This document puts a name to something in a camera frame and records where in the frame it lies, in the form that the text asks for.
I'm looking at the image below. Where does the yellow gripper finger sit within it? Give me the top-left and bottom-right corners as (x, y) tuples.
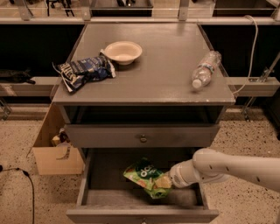
(154, 172), (172, 189)

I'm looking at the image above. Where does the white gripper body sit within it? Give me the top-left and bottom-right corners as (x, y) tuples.
(169, 160), (202, 188)

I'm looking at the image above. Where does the green rice chip bag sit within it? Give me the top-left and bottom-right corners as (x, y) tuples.
(123, 157), (171, 200)

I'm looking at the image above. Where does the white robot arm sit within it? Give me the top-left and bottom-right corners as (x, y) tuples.
(155, 148), (280, 193)

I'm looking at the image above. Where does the open grey middle drawer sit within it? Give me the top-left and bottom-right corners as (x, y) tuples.
(66, 148), (219, 224)

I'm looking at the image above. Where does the grey drawer cabinet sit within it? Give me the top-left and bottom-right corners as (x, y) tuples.
(52, 23), (236, 165)

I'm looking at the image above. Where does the grey top drawer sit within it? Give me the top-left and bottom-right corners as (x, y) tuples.
(65, 124), (220, 148)

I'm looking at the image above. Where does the blue chip bag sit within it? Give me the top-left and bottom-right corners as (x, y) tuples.
(52, 52), (116, 93)

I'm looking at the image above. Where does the clear plastic water bottle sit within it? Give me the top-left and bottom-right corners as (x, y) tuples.
(192, 51), (221, 89)

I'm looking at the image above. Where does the cardboard box with items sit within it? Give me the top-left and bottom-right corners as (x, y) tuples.
(32, 104), (84, 175)

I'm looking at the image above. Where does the white paper bowl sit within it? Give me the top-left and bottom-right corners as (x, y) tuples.
(104, 41), (143, 66)

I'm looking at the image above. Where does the black object on ledge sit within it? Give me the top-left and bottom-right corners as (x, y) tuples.
(0, 69), (36, 85)

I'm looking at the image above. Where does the black floor cable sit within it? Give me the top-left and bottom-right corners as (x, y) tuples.
(0, 164), (36, 224)

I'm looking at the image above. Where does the white hanging cable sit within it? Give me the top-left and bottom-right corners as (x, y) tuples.
(232, 14), (260, 95)

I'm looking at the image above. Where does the metal railing frame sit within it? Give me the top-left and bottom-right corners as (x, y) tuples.
(0, 0), (280, 25)

